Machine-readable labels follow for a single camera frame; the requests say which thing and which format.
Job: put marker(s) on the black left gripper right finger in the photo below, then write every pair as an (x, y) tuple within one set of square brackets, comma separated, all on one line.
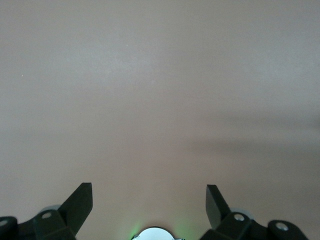
[(237, 228)]

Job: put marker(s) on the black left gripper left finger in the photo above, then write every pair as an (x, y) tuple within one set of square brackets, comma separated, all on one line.
[(50, 225)]

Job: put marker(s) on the brown table mat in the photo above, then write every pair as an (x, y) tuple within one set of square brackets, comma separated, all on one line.
[(160, 100)]

